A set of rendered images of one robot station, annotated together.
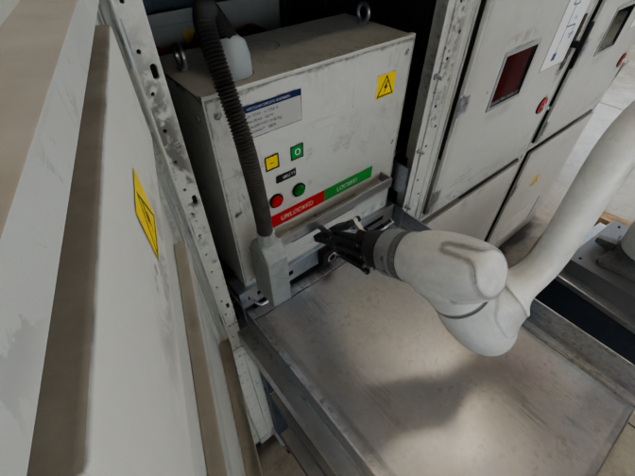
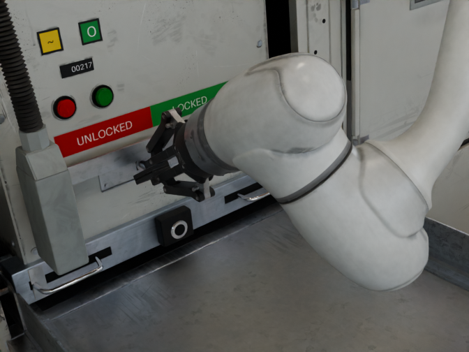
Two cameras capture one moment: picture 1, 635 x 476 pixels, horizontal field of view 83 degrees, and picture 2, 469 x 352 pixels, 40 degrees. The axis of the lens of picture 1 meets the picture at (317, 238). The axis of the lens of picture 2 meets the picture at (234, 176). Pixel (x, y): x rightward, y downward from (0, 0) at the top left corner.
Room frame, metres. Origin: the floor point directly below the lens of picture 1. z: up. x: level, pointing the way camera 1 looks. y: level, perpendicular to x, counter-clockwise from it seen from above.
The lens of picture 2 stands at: (-0.26, -0.20, 1.44)
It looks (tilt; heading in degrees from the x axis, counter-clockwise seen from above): 26 degrees down; 4
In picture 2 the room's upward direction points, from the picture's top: 5 degrees counter-clockwise
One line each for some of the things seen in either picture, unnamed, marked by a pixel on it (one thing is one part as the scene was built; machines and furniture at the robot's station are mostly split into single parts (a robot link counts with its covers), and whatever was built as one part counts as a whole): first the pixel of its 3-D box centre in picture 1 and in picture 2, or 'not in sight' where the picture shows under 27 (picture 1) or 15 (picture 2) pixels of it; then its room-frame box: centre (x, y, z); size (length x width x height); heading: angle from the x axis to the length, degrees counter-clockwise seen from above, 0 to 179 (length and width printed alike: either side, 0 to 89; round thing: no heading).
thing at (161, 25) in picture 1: (198, 45); not in sight; (1.12, 0.34, 1.28); 0.58 x 0.02 x 0.19; 129
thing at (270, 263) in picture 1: (269, 267); (49, 204); (0.49, 0.10, 1.04); 0.08 x 0.05 x 0.17; 39
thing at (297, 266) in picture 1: (320, 246); (162, 218); (0.69, -0.01, 0.89); 0.54 x 0.05 x 0.06; 129
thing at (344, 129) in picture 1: (325, 174); (146, 77); (0.68, -0.02, 1.15); 0.48 x 0.01 x 0.48; 129
